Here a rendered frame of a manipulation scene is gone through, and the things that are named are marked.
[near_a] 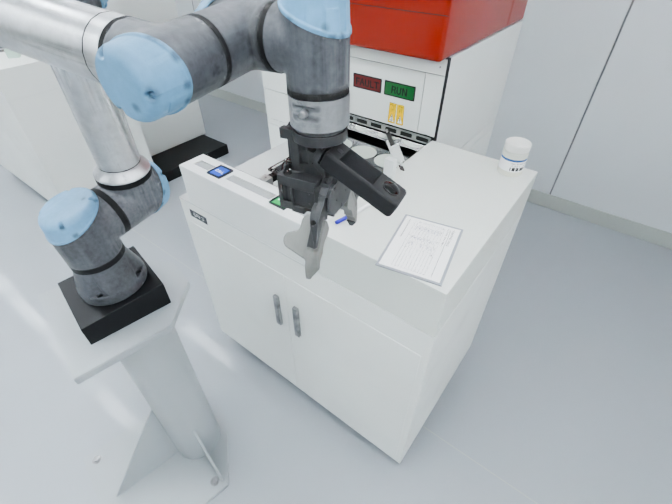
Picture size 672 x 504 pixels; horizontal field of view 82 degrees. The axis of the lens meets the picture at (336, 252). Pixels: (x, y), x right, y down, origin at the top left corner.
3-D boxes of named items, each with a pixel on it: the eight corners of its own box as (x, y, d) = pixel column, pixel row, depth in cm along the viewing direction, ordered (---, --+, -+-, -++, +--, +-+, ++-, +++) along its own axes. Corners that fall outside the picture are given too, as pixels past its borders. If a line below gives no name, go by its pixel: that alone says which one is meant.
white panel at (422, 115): (271, 120, 180) (260, 22, 154) (430, 175, 143) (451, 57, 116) (266, 122, 178) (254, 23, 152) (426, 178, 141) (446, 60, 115)
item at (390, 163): (390, 176, 114) (395, 133, 105) (402, 181, 112) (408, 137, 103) (379, 185, 110) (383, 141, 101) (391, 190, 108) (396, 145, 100)
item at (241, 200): (211, 190, 135) (202, 153, 126) (337, 254, 110) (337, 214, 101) (189, 202, 130) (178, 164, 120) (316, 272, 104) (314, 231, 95)
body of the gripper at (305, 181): (305, 187, 62) (300, 111, 54) (355, 199, 59) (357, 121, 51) (279, 211, 56) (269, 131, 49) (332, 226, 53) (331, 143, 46)
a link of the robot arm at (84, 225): (53, 260, 85) (15, 211, 76) (106, 224, 93) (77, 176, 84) (88, 278, 80) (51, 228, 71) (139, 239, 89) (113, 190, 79)
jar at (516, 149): (501, 163, 120) (510, 134, 114) (524, 170, 117) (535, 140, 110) (493, 172, 116) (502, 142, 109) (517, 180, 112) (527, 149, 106)
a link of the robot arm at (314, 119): (359, 87, 48) (329, 108, 42) (358, 123, 51) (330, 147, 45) (307, 79, 51) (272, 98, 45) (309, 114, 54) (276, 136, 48)
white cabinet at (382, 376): (308, 269, 224) (299, 134, 170) (466, 356, 180) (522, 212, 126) (221, 342, 186) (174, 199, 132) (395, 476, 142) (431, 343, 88)
